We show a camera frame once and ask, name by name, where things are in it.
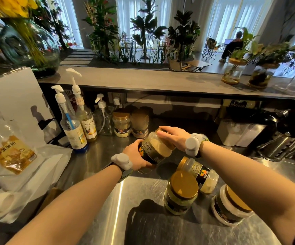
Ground green plant in glass jar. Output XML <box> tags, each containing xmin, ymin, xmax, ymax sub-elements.
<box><xmin>221</xmin><ymin>27</ymin><xmax>257</xmax><ymax>85</ymax></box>

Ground white rectangular container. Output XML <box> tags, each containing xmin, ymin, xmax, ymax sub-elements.
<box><xmin>217</xmin><ymin>119</ymin><xmax>266</xmax><ymax>148</ymax></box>

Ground person's left forearm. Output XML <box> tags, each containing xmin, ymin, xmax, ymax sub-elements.
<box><xmin>6</xmin><ymin>164</ymin><xmax>123</xmax><ymax>245</ymax></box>

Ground white left wrist tracker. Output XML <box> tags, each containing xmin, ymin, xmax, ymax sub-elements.
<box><xmin>110</xmin><ymin>153</ymin><xmax>133</xmax><ymax>183</ymax></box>

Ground round glass vase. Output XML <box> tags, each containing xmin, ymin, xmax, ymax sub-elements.
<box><xmin>0</xmin><ymin>18</ymin><xmax>61</xmax><ymax>78</ymax></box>

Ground yellow flowers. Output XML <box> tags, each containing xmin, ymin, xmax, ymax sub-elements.
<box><xmin>0</xmin><ymin>0</ymin><xmax>39</xmax><ymax>19</ymax></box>

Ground small low table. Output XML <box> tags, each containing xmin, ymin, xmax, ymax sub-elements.
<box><xmin>185</xmin><ymin>60</ymin><xmax>213</xmax><ymax>72</ymax></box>

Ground person's left hand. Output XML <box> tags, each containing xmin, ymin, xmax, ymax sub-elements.
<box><xmin>122</xmin><ymin>139</ymin><xmax>156</xmax><ymax>171</ymax></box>

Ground plastic bag with yellow label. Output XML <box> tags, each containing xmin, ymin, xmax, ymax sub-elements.
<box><xmin>0</xmin><ymin>115</ymin><xmax>73</xmax><ymax>225</ymax></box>

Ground clear glass pump bottle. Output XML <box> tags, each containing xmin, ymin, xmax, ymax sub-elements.
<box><xmin>93</xmin><ymin>93</ymin><xmax>115</xmax><ymax>137</ymax></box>

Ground metal rack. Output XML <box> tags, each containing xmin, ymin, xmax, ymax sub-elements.
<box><xmin>256</xmin><ymin>132</ymin><xmax>295</xmax><ymax>162</ymax></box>

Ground black folding chair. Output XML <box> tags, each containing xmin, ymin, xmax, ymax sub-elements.
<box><xmin>202</xmin><ymin>38</ymin><xmax>221</xmax><ymax>61</ymax></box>

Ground person's right hand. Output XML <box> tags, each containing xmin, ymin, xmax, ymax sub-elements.
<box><xmin>157</xmin><ymin>126</ymin><xmax>192</xmax><ymax>152</ymax></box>

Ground clear jar with gold lid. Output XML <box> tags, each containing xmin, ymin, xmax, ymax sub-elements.
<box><xmin>163</xmin><ymin>171</ymin><xmax>199</xmax><ymax>216</ymax></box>
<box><xmin>138</xmin><ymin>128</ymin><xmax>176</xmax><ymax>174</ymax></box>
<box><xmin>131</xmin><ymin>112</ymin><xmax>150</xmax><ymax>140</ymax></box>
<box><xmin>210</xmin><ymin>184</ymin><xmax>255</xmax><ymax>227</ymax></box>
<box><xmin>112</xmin><ymin>112</ymin><xmax>132</xmax><ymax>138</ymax></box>
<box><xmin>176</xmin><ymin>156</ymin><xmax>219</xmax><ymax>195</ymax></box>

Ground dark rubber plant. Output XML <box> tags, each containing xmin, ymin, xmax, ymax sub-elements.
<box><xmin>167</xmin><ymin>10</ymin><xmax>201</xmax><ymax>62</ymax></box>

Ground white right wrist tracker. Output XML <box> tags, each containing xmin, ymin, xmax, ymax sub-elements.
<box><xmin>185</xmin><ymin>133</ymin><xmax>210</xmax><ymax>158</ymax></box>

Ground leafy plant in dark jar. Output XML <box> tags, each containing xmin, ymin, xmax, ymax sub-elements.
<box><xmin>248</xmin><ymin>41</ymin><xmax>295</xmax><ymax>89</ymax></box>

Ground white board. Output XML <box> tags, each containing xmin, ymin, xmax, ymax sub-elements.
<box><xmin>0</xmin><ymin>67</ymin><xmax>62</xmax><ymax>149</ymax></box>

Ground pump bottle with blue straw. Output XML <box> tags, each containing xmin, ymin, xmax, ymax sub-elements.
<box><xmin>51</xmin><ymin>85</ymin><xmax>89</xmax><ymax>153</ymax></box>

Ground dark leafy tree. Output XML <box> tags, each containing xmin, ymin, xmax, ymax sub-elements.
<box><xmin>31</xmin><ymin>0</ymin><xmax>71</xmax><ymax>50</ymax></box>

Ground wall power socket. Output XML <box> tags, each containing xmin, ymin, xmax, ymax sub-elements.
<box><xmin>111</xmin><ymin>92</ymin><xmax>127</xmax><ymax>105</ymax></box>

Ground tall broad-leaf plant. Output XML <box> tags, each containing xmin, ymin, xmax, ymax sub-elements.
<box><xmin>130</xmin><ymin>0</ymin><xmax>167</xmax><ymax>60</ymax></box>

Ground tall plant with red flowers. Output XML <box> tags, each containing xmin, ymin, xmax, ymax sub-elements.
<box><xmin>82</xmin><ymin>0</ymin><xmax>119</xmax><ymax>59</ymax></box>

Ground person's right forearm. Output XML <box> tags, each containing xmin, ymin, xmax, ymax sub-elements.
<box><xmin>200</xmin><ymin>141</ymin><xmax>295</xmax><ymax>245</ymax></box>

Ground clear empty glass vase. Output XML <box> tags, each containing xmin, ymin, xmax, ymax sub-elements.
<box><xmin>273</xmin><ymin>61</ymin><xmax>295</xmax><ymax>94</ymax></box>

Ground white wrist tracker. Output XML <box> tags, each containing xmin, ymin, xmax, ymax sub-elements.
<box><xmin>110</xmin><ymin>153</ymin><xmax>133</xmax><ymax>183</ymax></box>
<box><xmin>185</xmin><ymin>133</ymin><xmax>210</xmax><ymax>158</ymax></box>

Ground tall syrup pump bottle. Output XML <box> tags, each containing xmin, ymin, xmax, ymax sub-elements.
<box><xmin>65</xmin><ymin>68</ymin><xmax>98</xmax><ymax>143</ymax></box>

